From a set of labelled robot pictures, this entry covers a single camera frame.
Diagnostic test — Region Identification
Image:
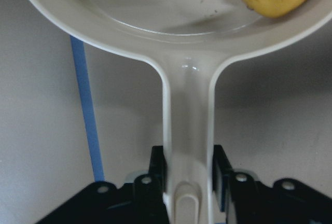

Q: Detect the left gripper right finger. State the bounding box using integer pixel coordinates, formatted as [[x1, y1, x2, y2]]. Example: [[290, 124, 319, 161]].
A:
[[213, 145, 331, 223]]

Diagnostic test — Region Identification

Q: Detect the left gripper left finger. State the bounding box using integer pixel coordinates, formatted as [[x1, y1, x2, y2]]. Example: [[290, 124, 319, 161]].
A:
[[39, 146, 170, 223]]

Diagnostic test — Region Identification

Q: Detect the beige plastic dustpan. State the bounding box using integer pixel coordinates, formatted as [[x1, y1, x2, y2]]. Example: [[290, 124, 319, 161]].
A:
[[30, 0, 331, 223]]

